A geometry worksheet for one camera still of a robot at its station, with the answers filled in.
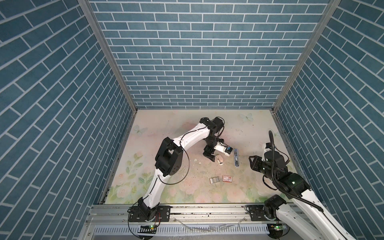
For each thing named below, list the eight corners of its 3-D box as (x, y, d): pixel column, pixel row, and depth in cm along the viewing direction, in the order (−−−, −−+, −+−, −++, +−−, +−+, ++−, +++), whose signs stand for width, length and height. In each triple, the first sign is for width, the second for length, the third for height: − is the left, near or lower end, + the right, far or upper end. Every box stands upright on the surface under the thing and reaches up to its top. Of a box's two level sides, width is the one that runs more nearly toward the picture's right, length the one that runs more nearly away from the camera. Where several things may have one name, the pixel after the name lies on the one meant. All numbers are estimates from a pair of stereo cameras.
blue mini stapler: (234, 167, 92) (235, 165, 90) (233, 150, 100) (234, 148, 98) (238, 167, 92) (239, 165, 90) (237, 150, 99) (238, 148, 97)
